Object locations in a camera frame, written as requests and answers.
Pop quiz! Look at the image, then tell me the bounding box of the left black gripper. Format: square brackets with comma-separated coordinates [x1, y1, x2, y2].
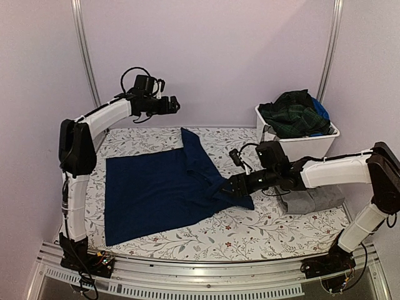
[144, 94, 179, 116]

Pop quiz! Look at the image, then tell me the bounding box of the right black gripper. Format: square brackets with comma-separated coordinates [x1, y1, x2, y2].
[219, 167, 279, 198]

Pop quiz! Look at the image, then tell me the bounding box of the grey button shirt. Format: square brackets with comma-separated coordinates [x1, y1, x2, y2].
[279, 186, 345, 214]

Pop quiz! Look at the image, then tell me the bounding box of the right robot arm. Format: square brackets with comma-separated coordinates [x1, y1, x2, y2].
[221, 141, 399, 273]

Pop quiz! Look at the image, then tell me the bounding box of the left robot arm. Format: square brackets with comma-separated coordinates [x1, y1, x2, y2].
[59, 92, 181, 271]

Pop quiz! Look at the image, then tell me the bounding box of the white laundry basket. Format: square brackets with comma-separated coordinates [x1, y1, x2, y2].
[254, 106, 340, 161]

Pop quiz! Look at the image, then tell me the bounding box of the floral tablecloth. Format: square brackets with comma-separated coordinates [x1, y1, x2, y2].
[59, 126, 351, 262]

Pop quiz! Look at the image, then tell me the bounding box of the black white checkered garment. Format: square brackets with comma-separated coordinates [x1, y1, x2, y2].
[262, 124, 276, 141]

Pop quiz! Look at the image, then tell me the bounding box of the dark green plaid garment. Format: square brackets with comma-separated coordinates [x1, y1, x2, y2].
[258, 89, 335, 139]

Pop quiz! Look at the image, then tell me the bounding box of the light blue garment in basket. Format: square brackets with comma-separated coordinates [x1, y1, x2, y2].
[312, 98, 330, 120]

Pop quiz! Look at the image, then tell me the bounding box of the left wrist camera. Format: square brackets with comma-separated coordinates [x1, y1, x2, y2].
[153, 79, 166, 99]

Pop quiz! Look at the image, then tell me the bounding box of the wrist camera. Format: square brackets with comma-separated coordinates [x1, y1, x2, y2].
[153, 79, 166, 99]
[229, 149, 253, 175]

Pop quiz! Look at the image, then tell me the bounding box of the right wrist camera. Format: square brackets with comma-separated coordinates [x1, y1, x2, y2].
[229, 149, 253, 175]

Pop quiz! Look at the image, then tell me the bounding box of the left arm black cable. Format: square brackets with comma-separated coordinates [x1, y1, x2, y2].
[120, 66, 154, 94]

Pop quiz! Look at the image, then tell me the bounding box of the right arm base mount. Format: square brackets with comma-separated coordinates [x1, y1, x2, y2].
[300, 244, 356, 279]

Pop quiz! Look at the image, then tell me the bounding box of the left aluminium corner post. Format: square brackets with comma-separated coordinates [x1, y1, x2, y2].
[71, 0, 101, 108]

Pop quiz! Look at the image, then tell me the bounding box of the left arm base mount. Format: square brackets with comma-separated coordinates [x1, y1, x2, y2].
[59, 233, 115, 279]

